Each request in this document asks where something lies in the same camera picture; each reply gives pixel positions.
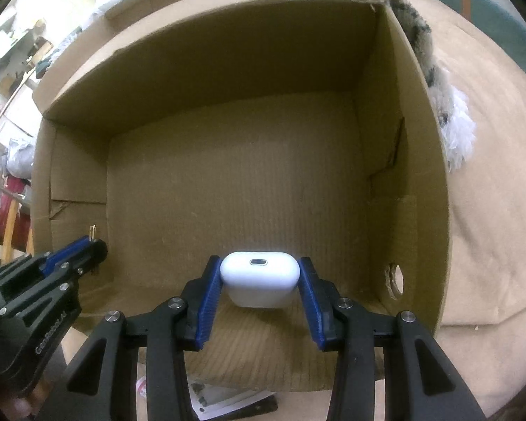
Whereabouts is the beige patterned fringed rug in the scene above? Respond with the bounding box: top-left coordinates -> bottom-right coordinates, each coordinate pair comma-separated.
387,0 -> 476,172

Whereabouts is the brown cardboard box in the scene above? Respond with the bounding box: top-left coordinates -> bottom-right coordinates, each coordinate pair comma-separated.
29,0 -> 451,394

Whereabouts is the white earbuds charging case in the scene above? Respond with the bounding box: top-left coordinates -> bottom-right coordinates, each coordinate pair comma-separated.
219,251 -> 300,310

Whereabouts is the printed paper sheet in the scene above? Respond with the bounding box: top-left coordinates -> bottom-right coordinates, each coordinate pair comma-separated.
135,372 -> 278,421

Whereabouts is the wooden chair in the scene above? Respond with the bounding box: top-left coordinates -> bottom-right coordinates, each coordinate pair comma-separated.
0,176 -> 34,264

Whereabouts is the person's left hand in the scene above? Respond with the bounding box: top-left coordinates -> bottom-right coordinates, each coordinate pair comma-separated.
0,380 -> 51,420

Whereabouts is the cluttered desk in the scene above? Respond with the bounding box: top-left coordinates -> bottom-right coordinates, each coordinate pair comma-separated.
0,12 -> 79,151

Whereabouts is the beige blanket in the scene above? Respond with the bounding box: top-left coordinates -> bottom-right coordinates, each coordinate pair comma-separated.
410,0 -> 526,420

